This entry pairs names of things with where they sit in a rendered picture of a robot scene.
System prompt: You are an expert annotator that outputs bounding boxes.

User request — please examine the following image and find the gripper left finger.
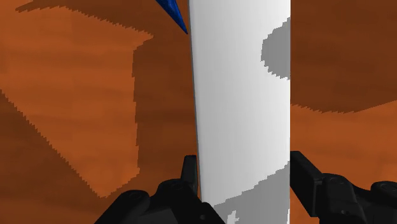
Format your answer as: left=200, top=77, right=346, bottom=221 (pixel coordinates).
left=94, top=155, right=226, bottom=224

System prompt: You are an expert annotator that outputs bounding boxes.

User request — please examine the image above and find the white cylinder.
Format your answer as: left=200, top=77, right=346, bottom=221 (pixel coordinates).
left=188, top=0, right=291, bottom=224

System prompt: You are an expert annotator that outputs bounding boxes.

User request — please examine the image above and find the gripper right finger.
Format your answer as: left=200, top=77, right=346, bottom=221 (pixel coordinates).
left=290, top=150, right=397, bottom=224

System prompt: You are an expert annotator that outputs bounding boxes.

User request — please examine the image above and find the blue pointed object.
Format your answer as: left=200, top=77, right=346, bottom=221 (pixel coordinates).
left=155, top=0, right=189, bottom=35

